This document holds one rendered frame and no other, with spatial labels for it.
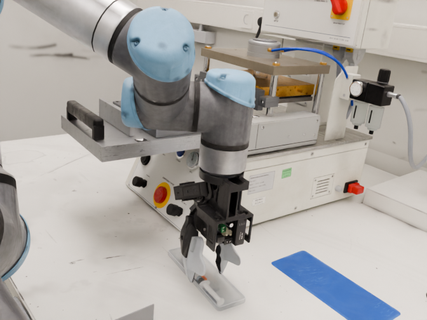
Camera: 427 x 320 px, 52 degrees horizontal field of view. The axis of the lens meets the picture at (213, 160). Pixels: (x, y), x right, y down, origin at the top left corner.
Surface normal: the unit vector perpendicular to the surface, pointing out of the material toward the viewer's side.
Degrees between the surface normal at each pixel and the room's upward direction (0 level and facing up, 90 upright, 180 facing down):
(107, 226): 0
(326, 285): 0
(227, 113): 90
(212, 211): 0
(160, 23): 51
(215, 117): 95
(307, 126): 90
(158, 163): 65
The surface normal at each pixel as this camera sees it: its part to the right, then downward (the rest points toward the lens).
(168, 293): 0.09, -0.93
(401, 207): -0.77, 0.15
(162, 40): 0.11, -0.32
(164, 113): 0.15, 0.94
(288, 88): 0.58, 0.33
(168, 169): -0.69, -0.27
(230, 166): 0.32, 0.36
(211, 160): -0.49, 0.26
